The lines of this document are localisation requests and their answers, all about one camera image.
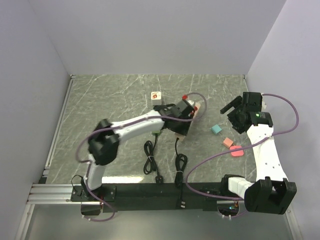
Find green power strip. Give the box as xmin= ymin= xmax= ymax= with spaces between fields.
xmin=151 ymin=130 xmax=162 ymax=137

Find light blue charger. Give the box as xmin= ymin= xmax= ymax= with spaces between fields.
xmin=211 ymin=124 xmax=222 ymax=136

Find salmon small charger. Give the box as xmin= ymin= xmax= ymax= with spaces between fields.
xmin=222 ymin=137 xmax=234 ymax=149

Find black cord of green strip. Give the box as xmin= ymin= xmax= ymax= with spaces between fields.
xmin=143 ymin=134 xmax=165 ymax=185

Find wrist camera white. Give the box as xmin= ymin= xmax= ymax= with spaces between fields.
xmin=182 ymin=95 xmax=196 ymax=108
xmin=260 ymin=93 xmax=267 ymax=112

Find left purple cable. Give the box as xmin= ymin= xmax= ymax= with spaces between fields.
xmin=76 ymin=91 xmax=208 ymax=223

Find purple cable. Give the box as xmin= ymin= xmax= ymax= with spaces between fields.
xmin=183 ymin=92 xmax=300 ymax=220
xmin=76 ymin=91 xmax=208 ymax=223

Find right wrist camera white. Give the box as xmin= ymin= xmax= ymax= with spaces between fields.
xmin=260 ymin=93 xmax=267 ymax=112

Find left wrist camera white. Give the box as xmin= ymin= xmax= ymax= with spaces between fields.
xmin=182 ymin=95 xmax=196 ymax=108

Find pink plug adapter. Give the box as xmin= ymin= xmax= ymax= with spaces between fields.
xmin=229 ymin=145 xmax=245 ymax=158

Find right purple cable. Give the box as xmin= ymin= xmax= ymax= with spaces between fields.
xmin=183 ymin=92 xmax=300 ymax=220

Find black cord of cream strip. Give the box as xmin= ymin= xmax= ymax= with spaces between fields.
xmin=173 ymin=137 xmax=188 ymax=210

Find white cube adapter tiger print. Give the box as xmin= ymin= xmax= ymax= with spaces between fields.
xmin=150 ymin=91 xmax=162 ymax=106

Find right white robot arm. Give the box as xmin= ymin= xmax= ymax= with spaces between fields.
xmin=219 ymin=92 xmax=297 ymax=215

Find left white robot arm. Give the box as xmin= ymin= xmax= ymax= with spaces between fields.
xmin=75 ymin=99 xmax=196 ymax=201

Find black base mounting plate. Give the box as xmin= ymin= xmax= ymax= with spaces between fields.
xmin=70 ymin=182 xmax=236 ymax=212

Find cream power strip red sockets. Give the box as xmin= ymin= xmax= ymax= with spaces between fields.
xmin=174 ymin=99 xmax=203 ymax=142

